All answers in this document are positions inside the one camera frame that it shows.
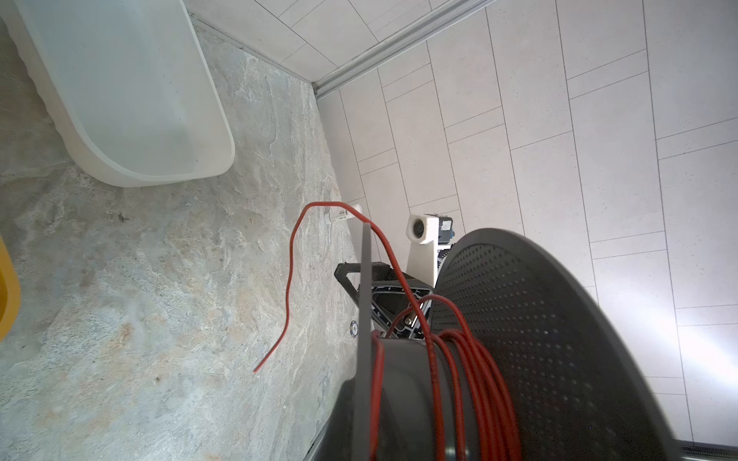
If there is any grey cable spool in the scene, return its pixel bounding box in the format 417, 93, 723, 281
310, 222, 681, 461

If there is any yellow plastic tray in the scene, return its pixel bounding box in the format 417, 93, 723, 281
0, 240, 21, 340

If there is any white plastic tray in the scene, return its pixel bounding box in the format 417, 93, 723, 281
1, 1, 234, 187

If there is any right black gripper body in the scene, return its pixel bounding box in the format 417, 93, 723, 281
372, 280, 424, 339

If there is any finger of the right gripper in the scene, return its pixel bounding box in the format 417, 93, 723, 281
333, 261, 405, 303

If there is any small white bottle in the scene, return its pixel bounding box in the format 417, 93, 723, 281
324, 204, 362, 225

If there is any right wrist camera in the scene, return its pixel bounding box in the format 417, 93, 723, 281
406, 214, 455, 287

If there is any red cable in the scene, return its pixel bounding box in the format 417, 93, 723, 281
252, 200, 525, 461

